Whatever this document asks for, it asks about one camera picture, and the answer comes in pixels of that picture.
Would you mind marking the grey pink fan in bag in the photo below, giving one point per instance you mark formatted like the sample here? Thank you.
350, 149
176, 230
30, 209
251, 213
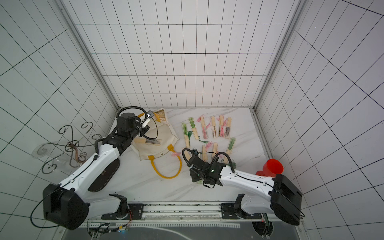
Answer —
215, 150

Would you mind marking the black wire ornament stand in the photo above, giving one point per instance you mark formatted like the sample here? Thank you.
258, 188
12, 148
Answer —
64, 155

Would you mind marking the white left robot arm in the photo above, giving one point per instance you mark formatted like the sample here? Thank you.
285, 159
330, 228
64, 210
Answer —
68, 204

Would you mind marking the plain bamboo folding fan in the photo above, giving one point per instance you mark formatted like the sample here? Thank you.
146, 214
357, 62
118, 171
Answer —
214, 127

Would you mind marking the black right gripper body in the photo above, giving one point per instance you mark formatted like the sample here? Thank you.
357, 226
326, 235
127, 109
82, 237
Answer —
194, 169

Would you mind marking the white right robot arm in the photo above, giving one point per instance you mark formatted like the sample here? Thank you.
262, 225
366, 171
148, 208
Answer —
285, 203

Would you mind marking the grey pink folding fan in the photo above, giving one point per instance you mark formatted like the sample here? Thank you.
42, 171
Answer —
228, 122

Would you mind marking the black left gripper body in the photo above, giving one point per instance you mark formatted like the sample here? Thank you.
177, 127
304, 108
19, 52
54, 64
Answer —
138, 130

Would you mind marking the cream tote bag yellow handles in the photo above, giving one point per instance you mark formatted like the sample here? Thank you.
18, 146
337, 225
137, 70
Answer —
160, 129

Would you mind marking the green fan with tassel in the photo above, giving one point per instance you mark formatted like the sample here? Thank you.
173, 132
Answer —
229, 151

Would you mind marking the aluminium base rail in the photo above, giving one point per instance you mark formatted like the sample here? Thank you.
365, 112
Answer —
165, 212

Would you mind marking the red plastic goblet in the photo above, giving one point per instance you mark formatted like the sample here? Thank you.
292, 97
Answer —
271, 168

